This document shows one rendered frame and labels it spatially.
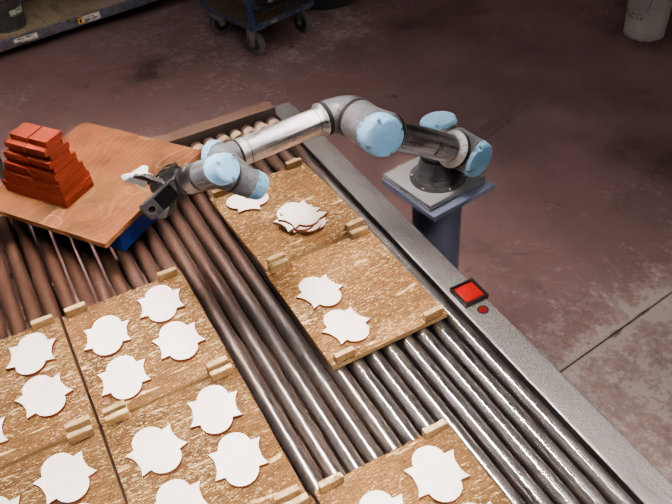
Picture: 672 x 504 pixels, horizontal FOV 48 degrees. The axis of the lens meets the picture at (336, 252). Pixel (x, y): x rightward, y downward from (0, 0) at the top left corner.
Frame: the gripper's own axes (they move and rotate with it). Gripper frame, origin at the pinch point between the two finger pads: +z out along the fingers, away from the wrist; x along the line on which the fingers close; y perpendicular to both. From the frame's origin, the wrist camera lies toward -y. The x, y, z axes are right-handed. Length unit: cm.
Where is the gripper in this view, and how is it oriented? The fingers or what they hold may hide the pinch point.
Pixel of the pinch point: (138, 199)
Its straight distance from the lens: 207.6
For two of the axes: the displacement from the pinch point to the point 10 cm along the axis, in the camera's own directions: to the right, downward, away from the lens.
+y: 3.9, -7.0, 5.9
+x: -5.4, -7.0, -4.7
